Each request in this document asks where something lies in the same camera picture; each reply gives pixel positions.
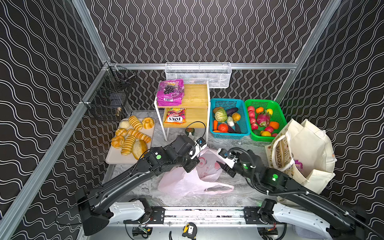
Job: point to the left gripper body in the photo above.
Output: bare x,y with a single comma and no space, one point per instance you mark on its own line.
192,158

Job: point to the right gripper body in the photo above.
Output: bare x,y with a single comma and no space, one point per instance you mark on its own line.
229,167

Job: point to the pink plastic bag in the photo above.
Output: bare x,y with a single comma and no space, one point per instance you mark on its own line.
202,180

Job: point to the green cabbage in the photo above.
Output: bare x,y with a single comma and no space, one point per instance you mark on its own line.
221,116

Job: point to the purple snack bag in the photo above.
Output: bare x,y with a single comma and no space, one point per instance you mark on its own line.
298,164
170,93

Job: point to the cream canvas tote bag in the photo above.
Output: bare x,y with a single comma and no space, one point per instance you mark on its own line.
311,146

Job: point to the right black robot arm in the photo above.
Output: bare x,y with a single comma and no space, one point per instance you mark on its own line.
315,213

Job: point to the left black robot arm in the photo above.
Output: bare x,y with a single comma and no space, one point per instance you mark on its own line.
94,204

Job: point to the red Fox's candy bag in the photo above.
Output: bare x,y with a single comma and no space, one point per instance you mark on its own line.
175,116

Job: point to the round crusty bread loaf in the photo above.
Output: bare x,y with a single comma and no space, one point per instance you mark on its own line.
139,148

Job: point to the pink dragon fruit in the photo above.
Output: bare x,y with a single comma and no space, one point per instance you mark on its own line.
263,119

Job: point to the purple eggplant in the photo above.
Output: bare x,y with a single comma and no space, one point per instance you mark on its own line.
231,111

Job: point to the white wooden two-tier shelf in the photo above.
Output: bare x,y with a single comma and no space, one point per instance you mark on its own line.
197,105

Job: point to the green plastic basket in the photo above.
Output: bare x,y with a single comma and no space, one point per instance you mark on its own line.
277,121

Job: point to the striped long bread roll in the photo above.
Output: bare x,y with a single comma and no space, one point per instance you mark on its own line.
128,144

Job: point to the teal plastic basket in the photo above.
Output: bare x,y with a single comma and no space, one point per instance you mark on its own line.
236,127

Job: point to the yellow black tape measure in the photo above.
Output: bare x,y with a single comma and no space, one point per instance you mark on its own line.
190,231

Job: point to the white wire wall basket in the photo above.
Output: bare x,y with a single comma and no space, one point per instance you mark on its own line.
216,75

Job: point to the black wire wall basket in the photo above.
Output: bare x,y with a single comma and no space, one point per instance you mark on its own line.
110,100

